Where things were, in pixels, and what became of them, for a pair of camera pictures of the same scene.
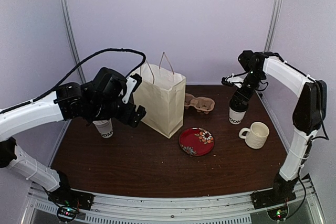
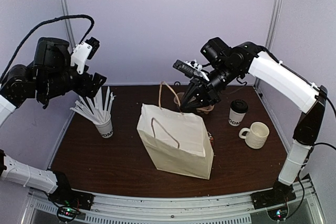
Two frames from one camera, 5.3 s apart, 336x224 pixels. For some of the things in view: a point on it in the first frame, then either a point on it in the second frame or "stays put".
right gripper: [243, 94] -> [206, 92]
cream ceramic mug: [256, 136] stays put
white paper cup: [235, 117] stays put
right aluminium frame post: [279, 2] stays put
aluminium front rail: [116, 208] stays put
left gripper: [125, 118] -> [89, 87]
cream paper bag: [162, 94] -> [177, 142]
